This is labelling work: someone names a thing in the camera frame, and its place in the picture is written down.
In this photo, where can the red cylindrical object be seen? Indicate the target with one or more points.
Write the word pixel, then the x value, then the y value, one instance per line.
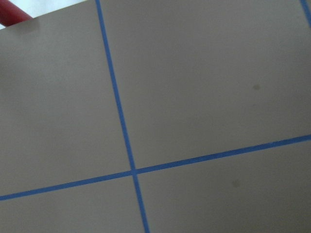
pixel 10 14

